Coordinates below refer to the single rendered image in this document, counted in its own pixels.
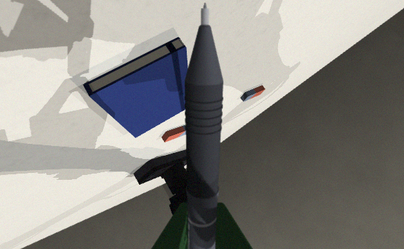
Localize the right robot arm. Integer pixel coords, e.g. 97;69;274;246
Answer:
137;157;187;215

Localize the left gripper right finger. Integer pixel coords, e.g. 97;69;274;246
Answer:
215;203;253;249

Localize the dark grey ballpoint pen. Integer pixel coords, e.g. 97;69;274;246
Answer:
184;3;223;249

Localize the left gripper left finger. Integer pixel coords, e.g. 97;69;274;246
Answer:
151;202;188;249

